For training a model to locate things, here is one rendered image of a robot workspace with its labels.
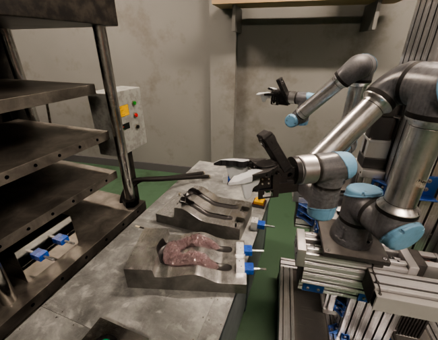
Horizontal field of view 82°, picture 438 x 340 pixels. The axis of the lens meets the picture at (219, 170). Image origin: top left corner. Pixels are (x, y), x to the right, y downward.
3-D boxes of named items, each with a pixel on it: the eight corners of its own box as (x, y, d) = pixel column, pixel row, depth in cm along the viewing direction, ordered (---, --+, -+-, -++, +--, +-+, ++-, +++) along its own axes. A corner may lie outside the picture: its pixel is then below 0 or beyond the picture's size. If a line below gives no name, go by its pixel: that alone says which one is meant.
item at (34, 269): (78, 242, 134) (70, 215, 126) (28, 282, 111) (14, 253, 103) (14, 221, 149) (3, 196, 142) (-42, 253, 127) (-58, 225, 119)
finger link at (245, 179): (239, 208, 52) (263, 193, 59) (238, 181, 51) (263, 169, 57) (227, 204, 54) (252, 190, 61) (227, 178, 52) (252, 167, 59)
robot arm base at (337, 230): (365, 227, 105) (372, 208, 101) (377, 253, 92) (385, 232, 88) (327, 222, 108) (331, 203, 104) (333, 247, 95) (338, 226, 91)
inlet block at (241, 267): (265, 269, 112) (266, 260, 110) (266, 278, 108) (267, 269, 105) (235, 268, 113) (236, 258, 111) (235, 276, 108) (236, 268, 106)
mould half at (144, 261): (244, 248, 128) (245, 231, 123) (246, 293, 104) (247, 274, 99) (147, 244, 130) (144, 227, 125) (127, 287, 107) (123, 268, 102)
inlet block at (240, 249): (263, 251, 122) (263, 243, 120) (263, 259, 117) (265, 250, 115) (235, 250, 123) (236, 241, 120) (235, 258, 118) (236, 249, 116)
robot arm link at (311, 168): (321, 158, 60) (303, 150, 68) (304, 160, 59) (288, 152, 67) (319, 187, 62) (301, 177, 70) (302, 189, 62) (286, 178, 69)
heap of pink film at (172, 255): (220, 243, 123) (220, 230, 119) (218, 272, 107) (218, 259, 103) (168, 241, 124) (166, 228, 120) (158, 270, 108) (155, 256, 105)
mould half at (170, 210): (251, 214, 153) (253, 195, 147) (239, 243, 131) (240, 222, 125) (178, 199, 169) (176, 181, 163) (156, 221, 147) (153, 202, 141)
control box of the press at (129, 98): (164, 251, 235) (143, 87, 170) (145, 276, 209) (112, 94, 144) (144, 245, 241) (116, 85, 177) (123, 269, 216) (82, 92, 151)
